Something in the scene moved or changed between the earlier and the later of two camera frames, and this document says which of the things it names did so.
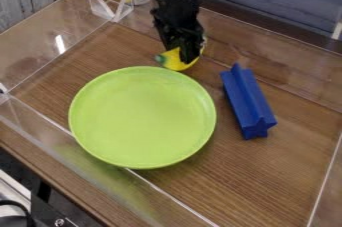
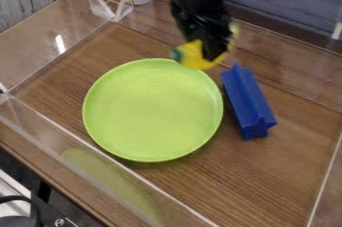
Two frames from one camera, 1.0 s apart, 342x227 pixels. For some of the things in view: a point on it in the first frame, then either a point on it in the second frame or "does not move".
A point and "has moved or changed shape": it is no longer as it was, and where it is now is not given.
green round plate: (141, 117) has moved or changed shape
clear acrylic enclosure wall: (227, 139) does not move
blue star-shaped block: (247, 102) does not move
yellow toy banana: (171, 60) → (191, 53)
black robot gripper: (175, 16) → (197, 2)
